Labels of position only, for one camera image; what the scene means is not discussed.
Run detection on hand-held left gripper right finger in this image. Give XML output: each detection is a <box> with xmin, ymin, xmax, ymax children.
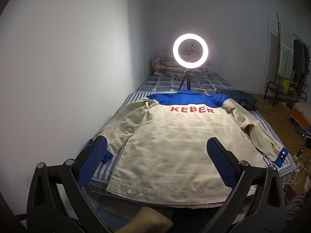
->
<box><xmin>206</xmin><ymin>137</ymin><xmax>287</xmax><ymax>233</ymax></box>

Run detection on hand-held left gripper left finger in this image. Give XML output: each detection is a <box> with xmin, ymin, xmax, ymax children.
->
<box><xmin>26</xmin><ymin>135</ymin><xmax>114</xmax><ymax>233</ymax></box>

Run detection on beige and blue jacket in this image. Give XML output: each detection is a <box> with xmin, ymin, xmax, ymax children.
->
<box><xmin>87</xmin><ymin>89</ymin><xmax>289</xmax><ymax>204</ymax></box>

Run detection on dark blue clothes pile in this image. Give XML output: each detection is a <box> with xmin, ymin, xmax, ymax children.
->
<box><xmin>216</xmin><ymin>89</ymin><xmax>258</xmax><ymax>111</ymax></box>

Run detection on black metal clothes rack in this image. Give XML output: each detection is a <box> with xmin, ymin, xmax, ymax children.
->
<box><xmin>264</xmin><ymin>13</ymin><xmax>311</xmax><ymax>107</ymax></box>

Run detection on blue striped bed cover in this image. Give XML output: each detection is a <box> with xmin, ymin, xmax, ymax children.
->
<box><xmin>91</xmin><ymin>91</ymin><xmax>295</xmax><ymax>195</ymax></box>

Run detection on beige cushion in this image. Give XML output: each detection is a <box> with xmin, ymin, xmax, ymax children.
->
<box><xmin>115</xmin><ymin>206</ymin><xmax>173</xmax><ymax>233</ymax></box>

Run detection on black tripod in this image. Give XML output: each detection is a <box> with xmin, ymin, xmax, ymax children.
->
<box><xmin>178</xmin><ymin>68</ymin><xmax>193</xmax><ymax>91</ymax></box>

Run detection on blue checked bed sheet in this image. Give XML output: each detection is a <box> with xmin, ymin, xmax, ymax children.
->
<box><xmin>140</xmin><ymin>72</ymin><xmax>235</xmax><ymax>95</ymax></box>

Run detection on yellow box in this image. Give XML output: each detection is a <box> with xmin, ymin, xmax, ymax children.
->
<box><xmin>283</xmin><ymin>79</ymin><xmax>297</xmax><ymax>95</ymax></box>

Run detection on folded floral quilt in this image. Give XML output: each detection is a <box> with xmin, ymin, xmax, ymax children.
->
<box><xmin>152</xmin><ymin>49</ymin><xmax>212</xmax><ymax>76</ymax></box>

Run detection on phone holder clamp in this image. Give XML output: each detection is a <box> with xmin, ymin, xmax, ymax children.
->
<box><xmin>188</xmin><ymin>39</ymin><xmax>198</xmax><ymax>63</ymax></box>

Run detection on dark hanging garments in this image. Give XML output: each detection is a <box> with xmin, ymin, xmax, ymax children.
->
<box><xmin>292</xmin><ymin>39</ymin><xmax>310</xmax><ymax>93</ymax></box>

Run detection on striped hanging towel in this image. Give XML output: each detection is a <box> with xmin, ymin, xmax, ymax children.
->
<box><xmin>278</xmin><ymin>24</ymin><xmax>295</xmax><ymax>78</ymax></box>

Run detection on black power cable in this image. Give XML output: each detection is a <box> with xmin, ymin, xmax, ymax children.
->
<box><xmin>170</xmin><ymin>83</ymin><xmax>219</xmax><ymax>95</ymax></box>

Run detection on white cable bundle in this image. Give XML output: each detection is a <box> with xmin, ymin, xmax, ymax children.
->
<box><xmin>289</xmin><ymin>146</ymin><xmax>311</xmax><ymax>187</ymax></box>

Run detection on white ring light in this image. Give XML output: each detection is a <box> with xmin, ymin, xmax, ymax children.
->
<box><xmin>172</xmin><ymin>33</ymin><xmax>209</xmax><ymax>69</ymax></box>

